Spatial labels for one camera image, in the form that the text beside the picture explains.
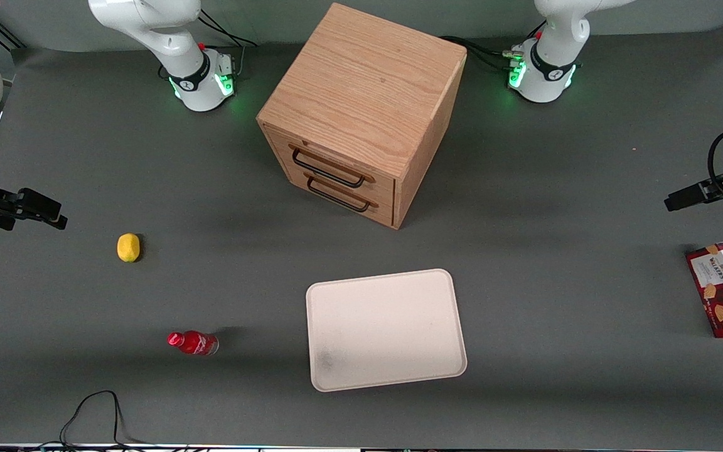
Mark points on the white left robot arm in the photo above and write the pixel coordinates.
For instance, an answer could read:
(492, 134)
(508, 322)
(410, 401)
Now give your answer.
(556, 69)

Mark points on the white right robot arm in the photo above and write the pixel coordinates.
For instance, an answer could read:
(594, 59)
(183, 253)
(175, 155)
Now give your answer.
(148, 25)

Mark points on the beige plastic tray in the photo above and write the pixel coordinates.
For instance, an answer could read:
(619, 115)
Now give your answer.
(386, 329)

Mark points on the yellow lemon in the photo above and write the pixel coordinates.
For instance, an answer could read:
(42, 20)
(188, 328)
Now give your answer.
(128, 247)

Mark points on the red soda bottle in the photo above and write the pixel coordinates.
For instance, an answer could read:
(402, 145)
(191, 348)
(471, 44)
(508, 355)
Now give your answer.
(193, 343)

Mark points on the wooden drawer cabinet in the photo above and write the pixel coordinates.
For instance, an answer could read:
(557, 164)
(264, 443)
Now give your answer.
(361, 88)

